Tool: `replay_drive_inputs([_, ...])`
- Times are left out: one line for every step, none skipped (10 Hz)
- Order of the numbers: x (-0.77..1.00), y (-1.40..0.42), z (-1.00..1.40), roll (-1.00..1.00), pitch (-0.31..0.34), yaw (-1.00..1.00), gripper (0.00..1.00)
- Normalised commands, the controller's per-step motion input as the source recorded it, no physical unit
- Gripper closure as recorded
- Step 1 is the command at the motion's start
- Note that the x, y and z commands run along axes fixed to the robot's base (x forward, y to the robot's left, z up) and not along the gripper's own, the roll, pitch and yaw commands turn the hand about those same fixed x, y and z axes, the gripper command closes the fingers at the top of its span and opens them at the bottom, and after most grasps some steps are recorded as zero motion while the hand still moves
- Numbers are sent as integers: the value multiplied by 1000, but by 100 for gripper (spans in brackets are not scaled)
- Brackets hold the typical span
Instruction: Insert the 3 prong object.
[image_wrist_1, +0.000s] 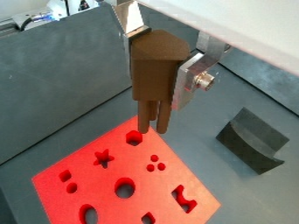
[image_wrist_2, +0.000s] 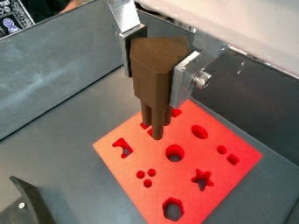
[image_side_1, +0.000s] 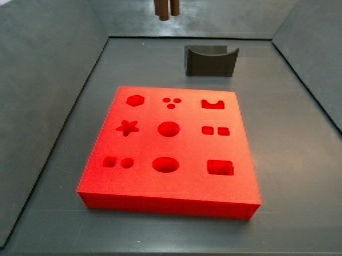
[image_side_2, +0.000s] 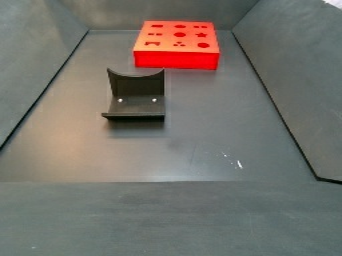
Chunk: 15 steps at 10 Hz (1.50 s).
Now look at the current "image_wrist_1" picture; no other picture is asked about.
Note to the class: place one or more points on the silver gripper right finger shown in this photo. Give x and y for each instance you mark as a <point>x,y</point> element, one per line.
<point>192,73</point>

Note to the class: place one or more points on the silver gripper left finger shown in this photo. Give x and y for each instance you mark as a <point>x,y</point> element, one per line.
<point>132,24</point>

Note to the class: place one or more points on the brown three prong peg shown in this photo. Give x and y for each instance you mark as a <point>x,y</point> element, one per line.
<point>156,54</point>

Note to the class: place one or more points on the red foam shape board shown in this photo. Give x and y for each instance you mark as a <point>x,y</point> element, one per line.
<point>128,177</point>

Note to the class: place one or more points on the silver machine with cables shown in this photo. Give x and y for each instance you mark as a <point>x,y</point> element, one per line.
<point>20,13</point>

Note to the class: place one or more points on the dark grey curved block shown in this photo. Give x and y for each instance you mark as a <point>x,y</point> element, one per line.
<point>254,141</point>

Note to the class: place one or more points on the dark grey side panel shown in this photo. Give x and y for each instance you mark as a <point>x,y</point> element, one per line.
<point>59,70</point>

